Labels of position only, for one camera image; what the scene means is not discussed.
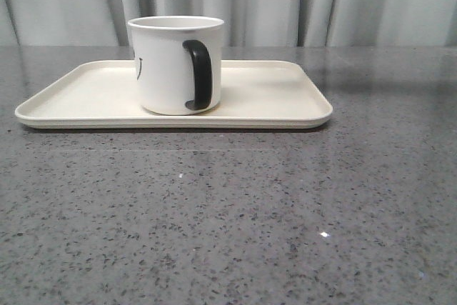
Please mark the white smiley mug black handle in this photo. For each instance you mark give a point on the white smiley mug black handle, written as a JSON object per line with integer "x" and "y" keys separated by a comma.
{"x": 178, "y": 62}

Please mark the cream rectangular plastic tray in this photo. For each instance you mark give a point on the cream rectangular plastic tray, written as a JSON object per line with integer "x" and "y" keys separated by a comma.
{"x": 255, "y": 94}

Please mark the light grey pleated curtain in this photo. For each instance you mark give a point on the light grey pleated curtain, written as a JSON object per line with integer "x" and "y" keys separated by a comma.
{"x": 310, "y": 23}

